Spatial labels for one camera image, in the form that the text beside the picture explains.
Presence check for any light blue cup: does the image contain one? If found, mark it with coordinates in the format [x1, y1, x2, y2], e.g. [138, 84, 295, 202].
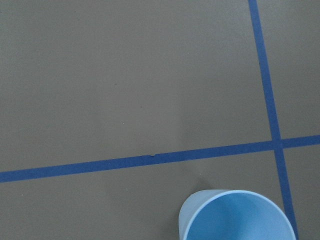
[178, 189, 296, 240]

